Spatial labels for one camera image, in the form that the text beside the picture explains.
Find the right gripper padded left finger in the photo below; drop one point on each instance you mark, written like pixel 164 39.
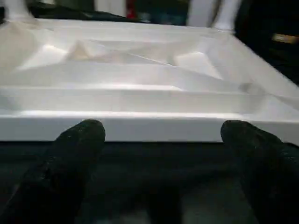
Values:
pixel 60 177

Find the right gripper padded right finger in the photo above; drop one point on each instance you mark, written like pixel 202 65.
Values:
pixel 266 172

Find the white plastic table top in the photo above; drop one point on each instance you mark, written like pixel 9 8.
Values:
pixel 140 79

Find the white plastic table leg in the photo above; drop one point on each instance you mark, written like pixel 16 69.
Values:
pixel 16 8
pixel 229 14

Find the black plastic mat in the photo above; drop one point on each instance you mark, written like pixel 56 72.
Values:
pixel 154 177

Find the small red bottle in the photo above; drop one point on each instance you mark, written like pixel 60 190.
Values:
pixel 131 8

